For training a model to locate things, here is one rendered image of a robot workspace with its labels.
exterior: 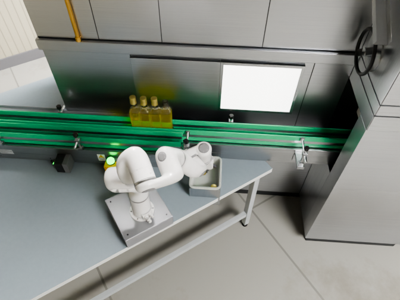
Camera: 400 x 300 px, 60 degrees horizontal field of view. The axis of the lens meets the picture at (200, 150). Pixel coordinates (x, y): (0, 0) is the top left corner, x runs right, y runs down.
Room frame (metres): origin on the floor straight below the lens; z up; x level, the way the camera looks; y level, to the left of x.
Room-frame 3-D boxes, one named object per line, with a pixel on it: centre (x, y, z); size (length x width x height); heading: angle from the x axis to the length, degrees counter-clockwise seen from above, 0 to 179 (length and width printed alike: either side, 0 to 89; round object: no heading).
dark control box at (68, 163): (1.20, 0.79, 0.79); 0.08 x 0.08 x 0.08; 87
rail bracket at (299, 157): (1.19, -0.56, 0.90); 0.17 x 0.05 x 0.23; 177
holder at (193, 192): (1.15, -0.04, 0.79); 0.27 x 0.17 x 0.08; 177
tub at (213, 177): (1.12, -0.03, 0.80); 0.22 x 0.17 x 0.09; 177
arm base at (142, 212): (0.86, 0.28, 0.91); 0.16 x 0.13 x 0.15; 42
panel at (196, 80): (1.48, -0.08, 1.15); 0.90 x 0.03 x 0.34; 87
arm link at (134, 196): (0.87, 0.30, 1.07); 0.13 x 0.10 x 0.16; 94
